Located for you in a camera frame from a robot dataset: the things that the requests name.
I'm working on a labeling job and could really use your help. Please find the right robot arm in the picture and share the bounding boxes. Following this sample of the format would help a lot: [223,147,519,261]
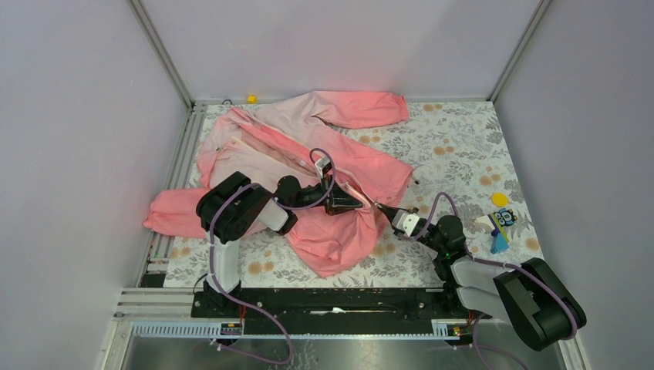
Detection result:
[376,203,588,351]

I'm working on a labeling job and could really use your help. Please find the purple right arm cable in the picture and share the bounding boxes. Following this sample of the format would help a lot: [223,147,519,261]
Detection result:
[401,191,579,370]

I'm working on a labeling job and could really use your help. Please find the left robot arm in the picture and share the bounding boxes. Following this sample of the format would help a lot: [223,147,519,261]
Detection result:
[196,172,377,317]

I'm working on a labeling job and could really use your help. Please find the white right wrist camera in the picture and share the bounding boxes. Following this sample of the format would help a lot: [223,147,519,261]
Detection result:
[395,212,420,237]

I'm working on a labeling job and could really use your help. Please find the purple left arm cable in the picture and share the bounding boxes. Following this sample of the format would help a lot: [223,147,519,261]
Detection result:
[207,148,337,366]

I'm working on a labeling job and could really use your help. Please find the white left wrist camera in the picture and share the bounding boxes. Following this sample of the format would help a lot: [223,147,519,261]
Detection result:
[314,156,332,177]

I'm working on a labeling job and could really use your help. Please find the grey slotted cable duct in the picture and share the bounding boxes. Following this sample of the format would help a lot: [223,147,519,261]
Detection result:
[132,321,460,341]

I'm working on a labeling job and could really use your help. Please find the cartoon sticker toy block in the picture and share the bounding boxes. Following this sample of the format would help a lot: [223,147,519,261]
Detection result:
[474,208,517,254]

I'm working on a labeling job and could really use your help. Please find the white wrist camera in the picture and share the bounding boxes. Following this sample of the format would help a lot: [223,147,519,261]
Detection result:
[314,156,332,177]
[395,212,420,237]

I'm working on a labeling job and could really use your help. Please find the floral patterned table mat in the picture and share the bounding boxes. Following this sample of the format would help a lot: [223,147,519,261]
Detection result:
[162,101,554,290]

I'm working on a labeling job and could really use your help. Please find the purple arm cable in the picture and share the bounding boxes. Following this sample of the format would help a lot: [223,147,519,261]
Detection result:
[401,191,579,370]
[207,148,337,366]

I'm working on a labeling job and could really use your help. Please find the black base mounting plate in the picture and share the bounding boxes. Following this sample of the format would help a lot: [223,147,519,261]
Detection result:
[190,288,480,334]

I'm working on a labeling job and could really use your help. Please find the yellow round disc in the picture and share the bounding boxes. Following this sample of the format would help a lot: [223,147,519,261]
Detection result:
[491,193,510,207]

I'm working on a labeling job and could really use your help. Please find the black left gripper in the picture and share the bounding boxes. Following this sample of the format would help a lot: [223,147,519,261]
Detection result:
[289,173,362,216]

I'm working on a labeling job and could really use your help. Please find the pink zip-up jacket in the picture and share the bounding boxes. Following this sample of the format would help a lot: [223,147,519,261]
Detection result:
[144,91,413,278]

